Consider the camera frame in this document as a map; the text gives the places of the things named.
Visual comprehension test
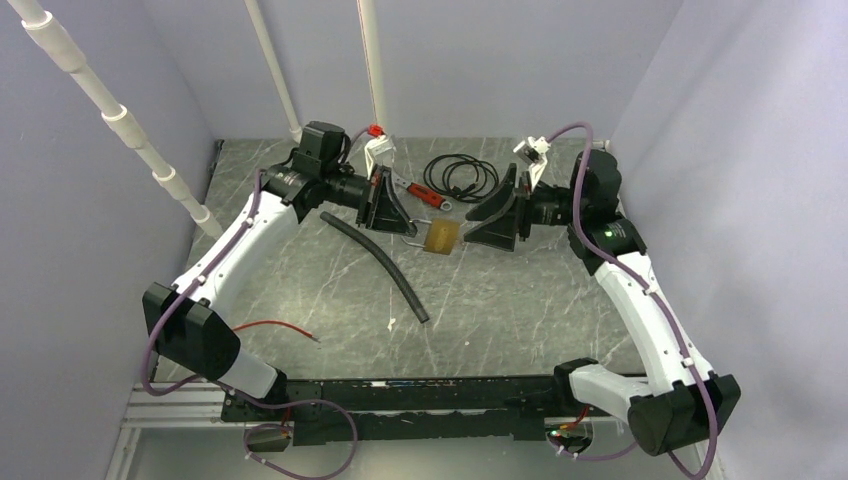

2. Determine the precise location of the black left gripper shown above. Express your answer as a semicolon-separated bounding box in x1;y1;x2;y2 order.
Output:
322;165;417;238

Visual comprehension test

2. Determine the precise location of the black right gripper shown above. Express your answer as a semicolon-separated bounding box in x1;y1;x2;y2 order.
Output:
463;164;585;252

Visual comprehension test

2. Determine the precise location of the brass padlock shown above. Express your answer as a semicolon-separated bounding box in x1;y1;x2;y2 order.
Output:
401;218;460;255

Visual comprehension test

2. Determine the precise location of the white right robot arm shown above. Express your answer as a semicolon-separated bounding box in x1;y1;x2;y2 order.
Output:
464;150;741;456

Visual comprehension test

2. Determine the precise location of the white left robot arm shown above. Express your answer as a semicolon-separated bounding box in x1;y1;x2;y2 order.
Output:
140;121;417;420

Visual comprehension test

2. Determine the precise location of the red handled adjustable wrench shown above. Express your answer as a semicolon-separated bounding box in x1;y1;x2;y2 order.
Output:
392;175;453;212

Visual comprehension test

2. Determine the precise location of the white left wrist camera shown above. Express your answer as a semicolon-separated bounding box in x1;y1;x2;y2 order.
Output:
363;124;396;177

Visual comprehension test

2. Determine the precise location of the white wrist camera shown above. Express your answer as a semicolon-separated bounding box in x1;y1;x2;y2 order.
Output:
513;137;550;191
363;124;396;177

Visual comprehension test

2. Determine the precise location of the coiled black cable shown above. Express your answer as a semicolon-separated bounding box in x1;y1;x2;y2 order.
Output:
422;153;499;204

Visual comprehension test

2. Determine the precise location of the black corrugated hose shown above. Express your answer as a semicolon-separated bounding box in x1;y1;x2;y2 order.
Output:
319;211;431;325

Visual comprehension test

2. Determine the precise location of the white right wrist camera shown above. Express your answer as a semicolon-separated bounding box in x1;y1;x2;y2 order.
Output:
513;137;550;191

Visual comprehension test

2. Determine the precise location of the black mounting rail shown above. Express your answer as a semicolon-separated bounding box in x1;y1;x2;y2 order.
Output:
221;375;606;449

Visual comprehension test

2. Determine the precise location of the red wire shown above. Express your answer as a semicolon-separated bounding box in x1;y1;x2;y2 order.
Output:
225;320;321;344

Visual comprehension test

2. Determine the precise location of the aluminium frame rail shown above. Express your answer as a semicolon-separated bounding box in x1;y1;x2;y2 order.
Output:
105;380;664;480

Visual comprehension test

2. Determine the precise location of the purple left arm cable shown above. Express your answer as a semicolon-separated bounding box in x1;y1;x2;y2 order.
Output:
139;125;382;480

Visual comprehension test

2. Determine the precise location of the white pvc pipe frame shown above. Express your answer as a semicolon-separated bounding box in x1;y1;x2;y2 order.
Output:
6;0;399;243

